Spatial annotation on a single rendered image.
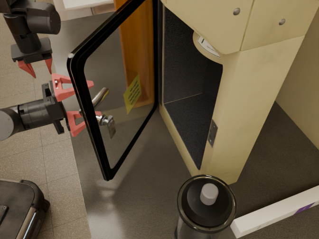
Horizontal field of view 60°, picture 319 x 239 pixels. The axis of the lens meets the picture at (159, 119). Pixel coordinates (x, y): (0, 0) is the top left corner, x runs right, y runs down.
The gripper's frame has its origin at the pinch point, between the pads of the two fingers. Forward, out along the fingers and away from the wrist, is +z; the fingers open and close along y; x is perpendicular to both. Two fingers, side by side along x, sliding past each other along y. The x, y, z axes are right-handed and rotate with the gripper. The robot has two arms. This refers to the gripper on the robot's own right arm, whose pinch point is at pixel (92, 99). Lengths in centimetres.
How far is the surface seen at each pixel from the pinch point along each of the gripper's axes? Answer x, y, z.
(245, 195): -23.6, -26.0, 32.1
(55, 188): 52, -120, -36
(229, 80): -18.8, 15.2, 20.9
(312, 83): -4, -12, 64
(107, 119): -7.3, 0.6, 1.9
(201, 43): -6.0, 13.2, 22.5
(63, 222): 28, -120, -34
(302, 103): -4, -21, 64
